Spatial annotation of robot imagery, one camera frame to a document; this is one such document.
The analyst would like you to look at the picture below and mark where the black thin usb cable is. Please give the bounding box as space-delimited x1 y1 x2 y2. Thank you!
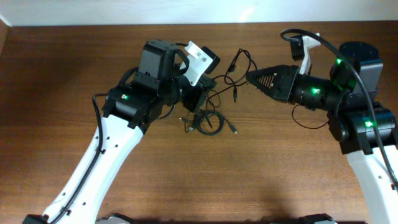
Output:
205 48 258 108

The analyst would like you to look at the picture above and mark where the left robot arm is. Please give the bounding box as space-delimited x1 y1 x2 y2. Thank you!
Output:
24 39 220 223

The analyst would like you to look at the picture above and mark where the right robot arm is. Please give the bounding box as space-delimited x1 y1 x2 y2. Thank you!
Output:
246 42 397 223

